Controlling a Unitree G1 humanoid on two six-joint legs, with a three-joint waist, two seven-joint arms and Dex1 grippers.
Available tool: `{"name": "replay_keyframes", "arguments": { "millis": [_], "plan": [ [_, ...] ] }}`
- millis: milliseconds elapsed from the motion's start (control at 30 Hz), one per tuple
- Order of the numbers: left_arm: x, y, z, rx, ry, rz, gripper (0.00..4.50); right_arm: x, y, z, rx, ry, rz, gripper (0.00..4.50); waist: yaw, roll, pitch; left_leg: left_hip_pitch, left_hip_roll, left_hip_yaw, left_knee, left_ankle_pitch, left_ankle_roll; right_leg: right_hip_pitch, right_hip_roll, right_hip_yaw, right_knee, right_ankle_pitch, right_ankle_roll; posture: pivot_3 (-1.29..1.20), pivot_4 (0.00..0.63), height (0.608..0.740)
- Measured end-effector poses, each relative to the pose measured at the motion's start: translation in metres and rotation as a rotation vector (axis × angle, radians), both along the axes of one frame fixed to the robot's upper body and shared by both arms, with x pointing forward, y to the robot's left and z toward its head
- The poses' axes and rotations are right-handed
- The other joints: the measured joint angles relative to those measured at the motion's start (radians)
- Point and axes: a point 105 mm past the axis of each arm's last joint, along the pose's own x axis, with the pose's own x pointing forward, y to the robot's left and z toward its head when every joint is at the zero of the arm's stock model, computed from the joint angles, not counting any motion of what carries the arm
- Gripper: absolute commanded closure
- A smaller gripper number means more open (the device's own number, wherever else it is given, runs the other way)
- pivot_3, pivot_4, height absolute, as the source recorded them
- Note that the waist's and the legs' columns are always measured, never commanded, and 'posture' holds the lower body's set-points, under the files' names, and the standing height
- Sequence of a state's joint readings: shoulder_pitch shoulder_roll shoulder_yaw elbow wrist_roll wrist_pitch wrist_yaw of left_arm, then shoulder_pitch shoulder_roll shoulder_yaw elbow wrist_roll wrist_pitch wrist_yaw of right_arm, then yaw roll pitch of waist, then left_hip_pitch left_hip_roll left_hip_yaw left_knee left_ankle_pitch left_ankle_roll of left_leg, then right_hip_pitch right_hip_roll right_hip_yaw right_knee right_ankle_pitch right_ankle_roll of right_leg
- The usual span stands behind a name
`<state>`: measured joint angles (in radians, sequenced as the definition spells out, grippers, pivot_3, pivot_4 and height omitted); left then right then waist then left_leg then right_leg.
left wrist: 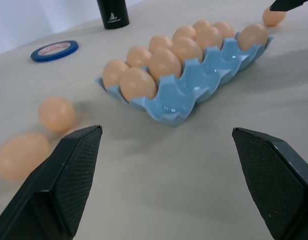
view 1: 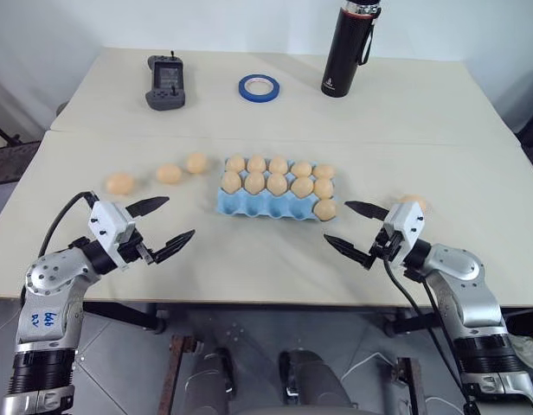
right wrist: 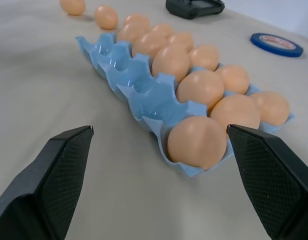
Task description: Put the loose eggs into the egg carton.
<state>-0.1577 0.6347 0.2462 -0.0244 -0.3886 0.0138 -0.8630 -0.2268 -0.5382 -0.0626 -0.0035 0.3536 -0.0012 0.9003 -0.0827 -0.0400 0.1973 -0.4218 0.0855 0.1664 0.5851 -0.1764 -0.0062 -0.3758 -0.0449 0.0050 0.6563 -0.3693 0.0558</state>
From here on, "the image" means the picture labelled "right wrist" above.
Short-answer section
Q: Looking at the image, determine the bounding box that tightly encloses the blue plastic egg tray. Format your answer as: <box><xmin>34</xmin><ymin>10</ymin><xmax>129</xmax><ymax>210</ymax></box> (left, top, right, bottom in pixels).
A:
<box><xmin>74</xmin><ymin>32</ymin><xmax>296</xmax><ymax>179</ymax></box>

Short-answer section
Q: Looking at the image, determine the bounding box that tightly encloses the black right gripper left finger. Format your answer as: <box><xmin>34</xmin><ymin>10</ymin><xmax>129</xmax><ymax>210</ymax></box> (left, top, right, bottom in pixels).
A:
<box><xmin>0</xmin><ymin>125</ymin><xmax>95</xmax><ymax>240</ymax></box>

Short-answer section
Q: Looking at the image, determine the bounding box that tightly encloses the beige egg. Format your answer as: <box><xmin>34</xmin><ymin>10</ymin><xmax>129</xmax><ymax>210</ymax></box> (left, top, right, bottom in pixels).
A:
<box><xmin>167</xmin><ymin>116</ymin><xmax>228</xmax><ymax>171</ymax></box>
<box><xmin>94</xmin><ymin>5</ymin><xmax>119</xmax><ymax>30</ymax></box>
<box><xmin>122</xmin><ymin>13</ymin><xmax>151</xmax><ymax>32</ymax></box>
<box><xmin>215</xmin><ymin>64</ymin><xmax>251</xmax><ymax>96</ymax></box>
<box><xmin>248</xmin><ymin>90</ymin><xmax>291</xmax><ymax>126</ymax></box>
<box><xmin>209</xmin><ymin>94</ymin><xmax>262</xmax><ymax>140</ymax></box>
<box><xmin>175</xmin><ymin>70</ymin><xmax>225</xmax><ymax>111</ymax></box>
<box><xmin>168</xmin><ymin>31</ymin><xmax>195</xmax><ymax>53</ymax></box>
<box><xmin>59</xmin><ymin>0</ymin><xmax>86</xmax><ymax>16</ymax></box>
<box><xmin>116</xmin><ymin>22</ymin><xmax>145</xmax><ymax>45</ymax></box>
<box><xmin>150</xmin><ymin>23</ymin><xmax>175</xmax><ymax>38</ymax></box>
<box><xmin>187</xmin><ymin>44</ymin><xmax>221</xmax><ymax>72</ymax></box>
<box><xmin>132</xmin><ymin>31</ymin><xmax>169</xmax><ymax>60</ymax></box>
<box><xmin>151</xmin><ymin>44</ymin><xmax>190</xmax><ymax>85</ymax></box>

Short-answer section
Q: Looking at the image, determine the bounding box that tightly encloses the black plastic device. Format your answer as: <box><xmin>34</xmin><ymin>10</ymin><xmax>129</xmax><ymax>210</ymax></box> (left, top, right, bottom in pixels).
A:
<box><xmin>165</xmin><ymin>0</ymin><xmax>225</xmax><ymax>20</ymax></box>

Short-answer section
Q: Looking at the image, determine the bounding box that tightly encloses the blue tape roll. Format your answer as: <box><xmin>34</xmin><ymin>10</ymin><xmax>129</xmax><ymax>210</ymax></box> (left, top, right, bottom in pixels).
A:
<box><xmin>249</xmin><ymin>32</ymin><xmax>304</xmax><ymax>58</ymax></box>

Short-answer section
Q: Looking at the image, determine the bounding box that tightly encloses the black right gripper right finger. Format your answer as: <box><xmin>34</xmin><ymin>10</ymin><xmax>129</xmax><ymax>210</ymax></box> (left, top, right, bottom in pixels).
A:
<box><xmin>226</xmin><ymin>123</ymin><xmax>308</xmax><ymax>240</ymax></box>

